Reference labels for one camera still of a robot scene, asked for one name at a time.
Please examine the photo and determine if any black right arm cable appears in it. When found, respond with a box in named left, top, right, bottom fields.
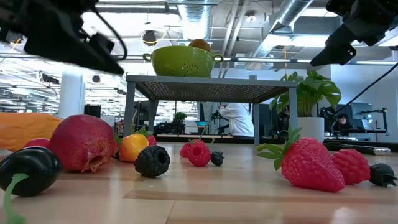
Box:
left=328, top=62, right=398, bottom=121

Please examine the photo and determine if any green plant in white pot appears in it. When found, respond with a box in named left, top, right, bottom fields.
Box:
left=269, top=70, right=342, bottom=143

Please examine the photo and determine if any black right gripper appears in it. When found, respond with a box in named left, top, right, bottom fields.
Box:
left=310, top=0, right=398, bottom=67

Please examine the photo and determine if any red pomegranate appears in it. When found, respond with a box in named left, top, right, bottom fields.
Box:
left=49, top=114, right=116, bottom=174

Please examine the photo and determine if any red raspberry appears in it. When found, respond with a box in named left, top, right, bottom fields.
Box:
left=187, top=139, right=211, bottom=167
left=330, top=148, right=371, bottom=185

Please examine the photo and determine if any silver ventilation duct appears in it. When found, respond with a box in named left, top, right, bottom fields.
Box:
left=177, top=0, right=213, bottom=42
left=245, top=0, right=315, bottom=71

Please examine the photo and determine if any blackberry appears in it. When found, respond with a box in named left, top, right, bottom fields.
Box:
left=134, top=145, right=171, bottom=179

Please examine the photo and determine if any background computer monitor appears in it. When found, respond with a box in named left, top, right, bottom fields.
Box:
left=351, top=102, right=373, bottom=130

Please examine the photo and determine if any person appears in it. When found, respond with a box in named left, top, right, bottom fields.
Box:
left=334, top=113, right=352, bottom=131
left=217, top=102, right=255, bottom=138

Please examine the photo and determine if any small orange yellow fruit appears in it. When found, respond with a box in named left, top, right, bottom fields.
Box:
left=119, top=133, right=150, bottom=163

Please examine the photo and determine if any green colander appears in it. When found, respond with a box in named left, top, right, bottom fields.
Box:
left=142, top=45, right=224, bottom=78

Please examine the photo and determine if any grey perforated metal shelf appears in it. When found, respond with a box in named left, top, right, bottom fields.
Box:
left=123, top=74, right=300, bottom=146

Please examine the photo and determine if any black kitchen knife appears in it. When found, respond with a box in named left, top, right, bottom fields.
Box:
left=323, top=142, right=392, bottom=156

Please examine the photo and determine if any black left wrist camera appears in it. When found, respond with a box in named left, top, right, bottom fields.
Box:
left=90, top=32, right=116, bottom=54

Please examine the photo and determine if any black eggplant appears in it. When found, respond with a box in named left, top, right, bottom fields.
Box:
left=0, top=146, right=63, bottom=224

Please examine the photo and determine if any black hanging cable reel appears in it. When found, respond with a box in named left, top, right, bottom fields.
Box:
left=142, top=29, right=159, bottom=47

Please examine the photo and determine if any small green background plant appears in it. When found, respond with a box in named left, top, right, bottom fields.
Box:
left=173, top=111, right=188, bottom=124

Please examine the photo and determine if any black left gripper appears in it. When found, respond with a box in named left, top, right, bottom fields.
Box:
left=0, top=0, right=126, bottom=76

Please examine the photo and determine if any orange yellow mango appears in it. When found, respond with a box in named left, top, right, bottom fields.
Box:
left=0, top=112, right=62, bottom=152

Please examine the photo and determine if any small red fruit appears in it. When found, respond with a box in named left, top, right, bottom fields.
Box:
left=23, top=138, right=50, bottom=149

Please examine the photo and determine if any black aluminium table frame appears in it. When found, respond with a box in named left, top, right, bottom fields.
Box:
left=155, top=136, right=398, bottom=147

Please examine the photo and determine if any small dark blueberry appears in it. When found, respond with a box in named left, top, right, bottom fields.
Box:
left=210, top=151, right=224, bottom=167
left=369, top=162, right=398, bottom=188

